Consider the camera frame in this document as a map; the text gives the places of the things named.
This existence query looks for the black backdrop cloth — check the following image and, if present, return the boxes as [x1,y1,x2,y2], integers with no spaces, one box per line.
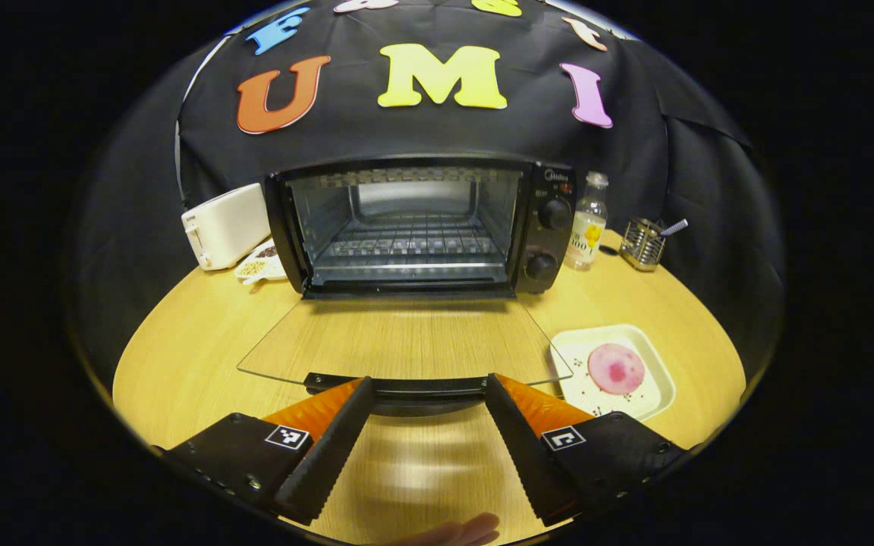
[65,0,787,380]

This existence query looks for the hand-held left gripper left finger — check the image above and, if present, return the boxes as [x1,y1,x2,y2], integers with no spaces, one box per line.
[164,376,375,526]

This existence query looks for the white square food tray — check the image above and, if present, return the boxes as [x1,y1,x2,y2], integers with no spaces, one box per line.
[550,324,677,422]

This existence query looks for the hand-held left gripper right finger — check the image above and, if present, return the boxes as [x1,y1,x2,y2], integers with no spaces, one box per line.
[485,373,687,528]

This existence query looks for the metal mesh utensil holder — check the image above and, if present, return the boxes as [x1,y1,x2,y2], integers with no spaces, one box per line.
[619,218,667,272]

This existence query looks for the white divided snack dish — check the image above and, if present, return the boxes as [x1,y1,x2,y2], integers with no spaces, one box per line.
[234,239,288,286]

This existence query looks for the black electric oven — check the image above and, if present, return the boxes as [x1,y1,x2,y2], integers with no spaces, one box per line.
[237,155,578,416]

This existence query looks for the pink round cake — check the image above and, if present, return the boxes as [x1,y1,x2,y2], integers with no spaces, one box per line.
[587,343,646,396]

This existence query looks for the white toaster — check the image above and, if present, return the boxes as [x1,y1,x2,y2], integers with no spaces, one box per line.
[181,183,272,271]

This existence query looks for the clear drink bottle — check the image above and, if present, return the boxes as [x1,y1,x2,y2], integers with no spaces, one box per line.
[564,171,609,271]

